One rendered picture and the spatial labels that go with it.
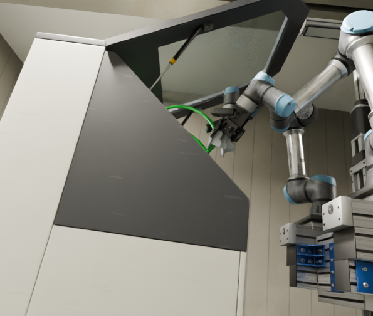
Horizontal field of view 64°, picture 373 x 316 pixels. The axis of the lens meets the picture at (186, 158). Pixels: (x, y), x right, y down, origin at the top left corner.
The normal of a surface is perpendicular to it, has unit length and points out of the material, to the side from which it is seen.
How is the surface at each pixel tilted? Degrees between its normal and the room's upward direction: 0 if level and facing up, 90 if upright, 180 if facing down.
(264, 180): 90
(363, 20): 82
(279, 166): 90
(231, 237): 90
